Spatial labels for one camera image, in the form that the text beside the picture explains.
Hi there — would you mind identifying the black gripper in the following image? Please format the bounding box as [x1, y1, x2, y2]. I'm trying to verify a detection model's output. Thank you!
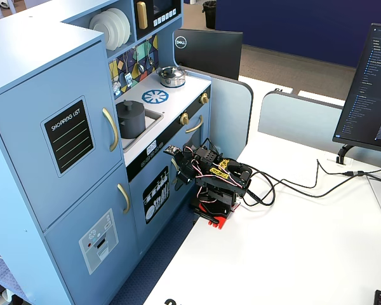
[172, 145, 199, 192]

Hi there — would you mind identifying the dark gray pot lid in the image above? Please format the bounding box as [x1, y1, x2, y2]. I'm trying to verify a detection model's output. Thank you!
[116, 100, 146, 115]

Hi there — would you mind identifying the red robot base clamp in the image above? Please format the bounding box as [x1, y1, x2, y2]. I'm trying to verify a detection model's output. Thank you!
[190, 199, 242, 230]

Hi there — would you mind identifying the silver glass pot lid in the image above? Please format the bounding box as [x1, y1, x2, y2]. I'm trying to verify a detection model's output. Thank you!
[157, 65, 185, 80]

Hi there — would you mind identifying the dark gray toy pot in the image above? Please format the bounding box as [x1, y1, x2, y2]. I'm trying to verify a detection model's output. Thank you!
[116, 107, 147, 140]

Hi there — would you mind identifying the light blue desk divider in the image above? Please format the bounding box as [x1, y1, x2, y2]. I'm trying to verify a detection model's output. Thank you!
[257, 90, 349, 150]
[185, 68, 254, 159]

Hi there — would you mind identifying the silver toy pot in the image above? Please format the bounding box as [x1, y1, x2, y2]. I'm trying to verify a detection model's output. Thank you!
[156, 68, 187, 88]

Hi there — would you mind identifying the silver toy spatula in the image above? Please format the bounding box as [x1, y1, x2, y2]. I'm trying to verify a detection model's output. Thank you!
[123, 52, 134, 88]

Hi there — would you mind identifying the silver toy skimmer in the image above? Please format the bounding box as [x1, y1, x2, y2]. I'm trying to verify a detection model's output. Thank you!
[111, 62, 122, 95]

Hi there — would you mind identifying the silver toy ladle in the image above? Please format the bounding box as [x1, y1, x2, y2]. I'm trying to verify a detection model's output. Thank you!
[136, 47, 145, 74]

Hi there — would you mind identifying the black Dell monitor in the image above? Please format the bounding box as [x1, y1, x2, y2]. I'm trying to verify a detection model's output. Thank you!
[173, 28, 244, 81]

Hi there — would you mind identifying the white toy plate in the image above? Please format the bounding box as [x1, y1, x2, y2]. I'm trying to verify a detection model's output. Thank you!
[98, 10, 124, 48]
[107, 8, 131, 44]
[89, 14, 117, 51]

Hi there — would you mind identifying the black trash can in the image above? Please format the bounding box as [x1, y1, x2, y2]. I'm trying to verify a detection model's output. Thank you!
[202, 0, 217, 30]

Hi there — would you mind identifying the black toy microwave door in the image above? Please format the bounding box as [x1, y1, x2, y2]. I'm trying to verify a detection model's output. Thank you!
[133, 0, 182, 41]

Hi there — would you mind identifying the blue wooden toy kitchen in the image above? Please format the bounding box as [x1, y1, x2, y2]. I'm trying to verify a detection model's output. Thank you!
[0, 0, 254, 305]

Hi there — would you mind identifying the dark blue partition panel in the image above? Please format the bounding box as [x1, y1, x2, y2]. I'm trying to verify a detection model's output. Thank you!
[215, 0, 381, 68]

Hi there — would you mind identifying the black monitor showing code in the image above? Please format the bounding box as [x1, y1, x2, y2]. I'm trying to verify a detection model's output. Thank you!
[332, 22, 381, 156]

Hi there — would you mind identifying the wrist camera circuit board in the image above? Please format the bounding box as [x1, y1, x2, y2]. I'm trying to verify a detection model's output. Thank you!
[163, 144, 183, 158]

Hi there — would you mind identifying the gold oven handle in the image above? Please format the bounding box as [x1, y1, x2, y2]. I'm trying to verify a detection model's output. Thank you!
[185, 114, 204, 134]

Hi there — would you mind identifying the gold short fridge handle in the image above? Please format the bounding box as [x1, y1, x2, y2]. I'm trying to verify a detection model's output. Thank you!
[117, 183, 131, 215]

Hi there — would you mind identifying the gold long fridge handle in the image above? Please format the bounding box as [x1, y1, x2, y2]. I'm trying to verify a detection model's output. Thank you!
[102, 107, 119, 153]

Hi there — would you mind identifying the thick black cable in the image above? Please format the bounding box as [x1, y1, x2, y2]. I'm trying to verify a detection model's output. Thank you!
[241, 163, 381, 208]

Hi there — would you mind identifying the gold microwave handle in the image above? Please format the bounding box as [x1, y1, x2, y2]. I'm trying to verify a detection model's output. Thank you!
[136, 1, 148, 30]

